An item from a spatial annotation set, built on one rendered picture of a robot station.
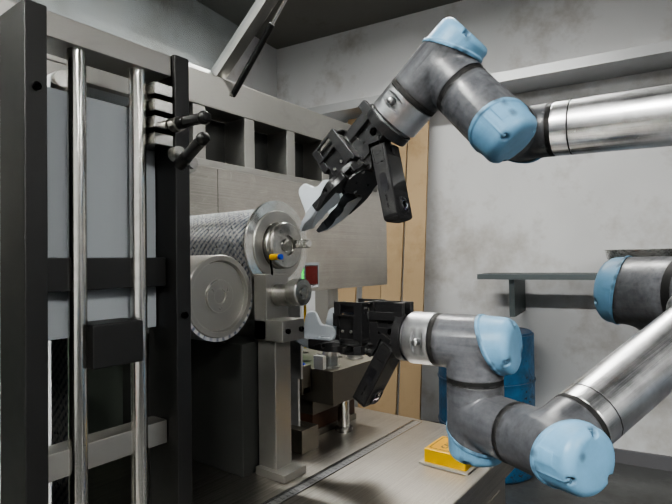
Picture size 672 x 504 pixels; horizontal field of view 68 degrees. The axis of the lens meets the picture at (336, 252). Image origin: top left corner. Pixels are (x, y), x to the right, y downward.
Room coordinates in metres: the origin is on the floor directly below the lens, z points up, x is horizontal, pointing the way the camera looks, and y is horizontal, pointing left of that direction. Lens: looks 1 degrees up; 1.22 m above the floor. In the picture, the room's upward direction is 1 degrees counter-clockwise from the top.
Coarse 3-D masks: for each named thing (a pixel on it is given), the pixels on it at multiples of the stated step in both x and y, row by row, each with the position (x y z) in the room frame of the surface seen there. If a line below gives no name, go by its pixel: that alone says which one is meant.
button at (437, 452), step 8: (440, 440) 0.84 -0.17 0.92; (432, 448) 0.80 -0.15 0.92; (440, 448) 0.80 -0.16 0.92; (448, 448) 0.80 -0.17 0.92; (424, 456) 0.81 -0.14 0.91; (432, 456) 0.80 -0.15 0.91; (440, 456) 0.79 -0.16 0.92; (448, 456) 0.78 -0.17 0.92; (440, 464) 0.79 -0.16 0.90; (448, 464) 0.78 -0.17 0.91; (456, 464) 0.77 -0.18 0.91; (464, 464) 0.77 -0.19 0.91
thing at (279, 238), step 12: (276, 228) 0.79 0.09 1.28; (288, 228) 0.81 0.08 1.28; (264, 240) 0.79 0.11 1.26; (276, 240) 0.79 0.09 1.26; (288, 240) 0.81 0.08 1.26; (264, 252) 0.79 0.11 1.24; (276, 252) 0.79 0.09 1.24; (288, 252) 0.82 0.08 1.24; (300, 252) 0.84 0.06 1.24; (276, 264) 0.79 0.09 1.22; (288, 264) 0.81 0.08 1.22
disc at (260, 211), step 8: (256, 208) 0.79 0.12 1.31; (264, 208) 0.80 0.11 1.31; (272, 208) 0.81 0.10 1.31; (280, 208) 0.83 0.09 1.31; (288, 208) 0.84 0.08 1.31; (256, 216) 0.78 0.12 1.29; (296, 216) 0.86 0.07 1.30; (248, 224) 0.77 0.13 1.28; (256, 224) 0.78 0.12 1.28; (248, 232) 0.77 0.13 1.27; (304, 232) 0.87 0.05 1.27; (248, 240) 0.77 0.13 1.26; (248, 248) 0.77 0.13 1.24; (304, 248) 0.87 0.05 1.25; (248, 256) 0.77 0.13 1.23; (304, 256) 0.87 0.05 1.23; (248, 264) 0.77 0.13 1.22; (256, 264) 0.78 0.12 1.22; (304, 264) 0.87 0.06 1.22; (256, 272) 0.78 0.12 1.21; (296, 272) 0.86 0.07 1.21; (288, 280) 0.84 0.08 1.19
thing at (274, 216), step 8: (264, 216) 0.79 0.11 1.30; (272, 216) 0.81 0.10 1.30; (280, 216) 0.82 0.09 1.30; (288, 216) 0.84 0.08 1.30; (264, 224) 0.79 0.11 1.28; (296, 224) 0.85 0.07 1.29; (256, 232) 0.78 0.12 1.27; (264, 232) 0.79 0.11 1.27; (256, 240) 0.78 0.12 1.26; (256, 248) 0.78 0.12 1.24; (256, 256) 0.78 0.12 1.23; (264, 264) 0.79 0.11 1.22; (296, 264) 0.85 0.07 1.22; (264, 272) 0.79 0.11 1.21; (280, 272) 0.82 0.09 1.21; (288, 272) 0.84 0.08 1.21
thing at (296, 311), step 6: (300, 276) 0.87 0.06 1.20; (252, 282) 0.94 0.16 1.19; (252, 306) 0.94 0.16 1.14; (288, 306) 0.89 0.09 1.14; (294, 306) 0.88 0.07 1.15; (300, 306) 0.87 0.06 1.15; (252, 312) 0.94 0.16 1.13; (288, 312) 0.89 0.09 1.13; (294, 312) 0.88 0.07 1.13; (300, 312) 0.87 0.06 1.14; (252, 318) 0.94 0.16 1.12; (246, 324) 0.95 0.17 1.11; (252, 324) 0.94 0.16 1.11; (240, 330) 0.96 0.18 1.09; (246, 330) 0.95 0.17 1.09; (252, 330) 0.94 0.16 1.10; (294, 342) 0.88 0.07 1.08; (294, 348) 0.88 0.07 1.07; (300, 348) 0.87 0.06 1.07; (294, 354) 0.88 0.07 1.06; (300, 354) 0.87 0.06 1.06; (294, 360) 0.88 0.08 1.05; (300, 360) 0.87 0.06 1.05; (294, 366) 0.88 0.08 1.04; (300, 366) 0.87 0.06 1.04; (294, 372) 0.88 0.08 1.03; (300, 372) 0.87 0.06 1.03; (300, 378) 0.87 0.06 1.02
